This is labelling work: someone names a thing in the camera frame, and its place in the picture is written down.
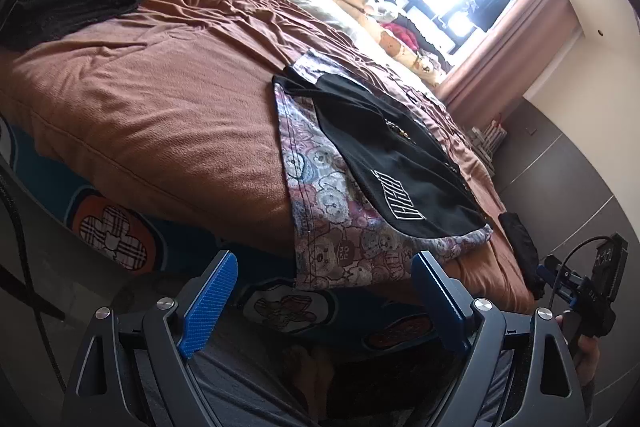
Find folded black clothes stack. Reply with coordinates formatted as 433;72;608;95
1;0;143;51

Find small folded black garment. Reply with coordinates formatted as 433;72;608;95
498;212;544;300

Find black patterned pants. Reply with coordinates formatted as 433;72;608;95
272;50;492;291

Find brown bed blanket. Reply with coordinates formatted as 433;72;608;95
1;0;534;312

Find blue cartoon bed sheet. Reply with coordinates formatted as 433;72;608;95
1;121;437;352

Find grey white bed sheet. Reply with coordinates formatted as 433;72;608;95
290;0;437;102

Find brown window curtain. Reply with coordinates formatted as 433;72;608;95
242;0;582;134

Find bear print long pillow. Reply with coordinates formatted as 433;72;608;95
333;0;451;88

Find white floor rack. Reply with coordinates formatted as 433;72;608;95
468;119;508;164

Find person's right hand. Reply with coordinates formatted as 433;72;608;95
555;310;601;388

